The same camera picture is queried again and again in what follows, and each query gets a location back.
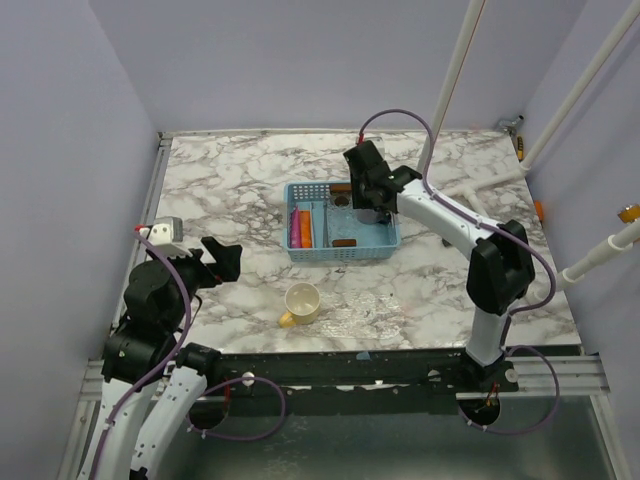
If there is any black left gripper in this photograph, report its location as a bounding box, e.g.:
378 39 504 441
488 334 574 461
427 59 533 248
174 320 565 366
153 235 242 331

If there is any mauve mug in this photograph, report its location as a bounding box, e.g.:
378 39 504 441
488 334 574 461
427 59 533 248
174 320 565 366
356 209 389 225

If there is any yellow mug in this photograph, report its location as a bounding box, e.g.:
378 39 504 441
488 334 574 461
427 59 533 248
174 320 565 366
278 282 321 328

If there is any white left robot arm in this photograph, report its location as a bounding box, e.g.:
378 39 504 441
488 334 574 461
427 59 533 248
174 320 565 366
78 228 242 479

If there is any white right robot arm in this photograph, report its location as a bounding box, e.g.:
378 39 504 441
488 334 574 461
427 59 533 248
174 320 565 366
344 140 535 392

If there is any light blue perforated basket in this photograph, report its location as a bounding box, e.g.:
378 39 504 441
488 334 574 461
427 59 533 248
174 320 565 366
283 180 401 263

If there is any orange yellow clamp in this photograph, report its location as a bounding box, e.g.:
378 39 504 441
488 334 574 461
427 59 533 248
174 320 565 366
617 204 640 224

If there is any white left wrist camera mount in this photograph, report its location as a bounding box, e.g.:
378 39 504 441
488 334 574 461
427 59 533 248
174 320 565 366
135 216 188 258

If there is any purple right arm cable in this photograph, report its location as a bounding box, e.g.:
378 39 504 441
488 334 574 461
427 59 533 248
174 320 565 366
357 107 559 321

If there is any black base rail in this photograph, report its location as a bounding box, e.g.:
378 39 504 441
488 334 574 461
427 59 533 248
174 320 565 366
178 344 519 417

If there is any white pvc pipe frame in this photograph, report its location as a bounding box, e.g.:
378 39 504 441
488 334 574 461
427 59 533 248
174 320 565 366
430 1 639 271

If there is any aluminium frame rail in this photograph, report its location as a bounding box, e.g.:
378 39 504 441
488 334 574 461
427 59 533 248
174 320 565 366
79 355 611 402

